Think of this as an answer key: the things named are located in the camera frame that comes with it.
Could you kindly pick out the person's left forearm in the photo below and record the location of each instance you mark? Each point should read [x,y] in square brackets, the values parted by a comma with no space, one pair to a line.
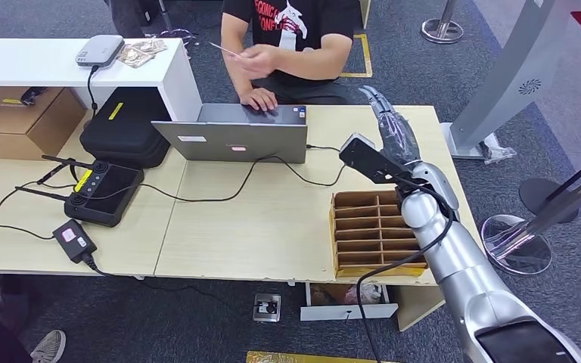
[315,62]

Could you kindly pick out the black carrying case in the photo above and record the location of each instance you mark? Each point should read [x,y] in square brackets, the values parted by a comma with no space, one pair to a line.
[130,130]

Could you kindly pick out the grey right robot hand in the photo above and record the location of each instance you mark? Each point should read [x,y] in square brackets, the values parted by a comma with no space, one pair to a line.
[396,135]

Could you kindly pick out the small black gadget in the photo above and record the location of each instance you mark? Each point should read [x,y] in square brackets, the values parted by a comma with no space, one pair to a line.
[32,95]

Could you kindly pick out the person's foot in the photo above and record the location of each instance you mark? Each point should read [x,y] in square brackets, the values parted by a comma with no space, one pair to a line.
[50,348]

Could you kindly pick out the grey router box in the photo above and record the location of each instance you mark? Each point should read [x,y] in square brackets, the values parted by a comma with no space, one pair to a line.
[100,50]

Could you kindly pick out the person's left hand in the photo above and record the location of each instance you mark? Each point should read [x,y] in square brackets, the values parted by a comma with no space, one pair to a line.
[263,60]

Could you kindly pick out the brown cardboard box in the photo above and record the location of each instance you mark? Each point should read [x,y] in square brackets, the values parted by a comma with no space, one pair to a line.
[10,135]

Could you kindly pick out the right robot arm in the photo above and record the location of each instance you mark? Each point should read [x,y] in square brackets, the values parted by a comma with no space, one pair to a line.
[471,280]

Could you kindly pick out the clear plastic card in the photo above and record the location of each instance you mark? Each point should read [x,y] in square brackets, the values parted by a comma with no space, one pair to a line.
[223,49]

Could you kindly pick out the black remote controller with antennas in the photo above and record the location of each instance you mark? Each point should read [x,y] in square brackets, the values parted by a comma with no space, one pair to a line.
[105,195]

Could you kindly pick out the person's right hand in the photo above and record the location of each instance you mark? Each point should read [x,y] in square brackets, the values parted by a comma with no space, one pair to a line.
[260,99]

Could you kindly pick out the grey laptop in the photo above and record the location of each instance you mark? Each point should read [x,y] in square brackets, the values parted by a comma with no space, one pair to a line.
[230,143]

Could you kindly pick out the clear plastic wrap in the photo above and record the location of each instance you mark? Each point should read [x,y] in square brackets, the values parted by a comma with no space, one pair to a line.
[498,153]

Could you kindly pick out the person's right forearm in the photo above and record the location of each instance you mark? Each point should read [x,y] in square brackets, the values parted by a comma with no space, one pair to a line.
[243,85]

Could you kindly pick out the white desk shelf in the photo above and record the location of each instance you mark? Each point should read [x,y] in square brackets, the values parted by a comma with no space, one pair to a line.
[20,65]

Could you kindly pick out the crumpled foil packet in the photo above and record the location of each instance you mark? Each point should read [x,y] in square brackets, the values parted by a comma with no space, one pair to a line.
[132,56]
[152,46]

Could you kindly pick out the chrome stanchion with round base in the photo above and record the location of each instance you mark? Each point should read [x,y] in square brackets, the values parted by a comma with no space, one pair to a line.
[511,245]
[441,31]

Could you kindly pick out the black power adapter brick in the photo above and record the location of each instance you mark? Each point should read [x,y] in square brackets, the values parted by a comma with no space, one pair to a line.
[72,240]

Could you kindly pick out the crumpled plastic bag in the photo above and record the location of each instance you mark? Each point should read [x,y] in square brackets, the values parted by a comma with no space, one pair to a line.
[368,294]

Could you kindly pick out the grey floor socket box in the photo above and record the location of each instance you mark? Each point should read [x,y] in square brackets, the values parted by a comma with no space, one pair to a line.
[266,308]

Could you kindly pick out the white open drawer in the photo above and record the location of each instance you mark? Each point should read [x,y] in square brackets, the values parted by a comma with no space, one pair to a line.
[340,313]

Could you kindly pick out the black stanchion with round base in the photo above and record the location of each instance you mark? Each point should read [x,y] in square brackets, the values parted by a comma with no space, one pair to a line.
[536,195]

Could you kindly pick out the chrome chair base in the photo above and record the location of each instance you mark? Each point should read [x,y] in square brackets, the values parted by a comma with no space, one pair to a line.
[178,34]

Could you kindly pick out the wooden card organizer box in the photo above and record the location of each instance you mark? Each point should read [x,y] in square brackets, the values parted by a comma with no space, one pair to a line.
[370,270]

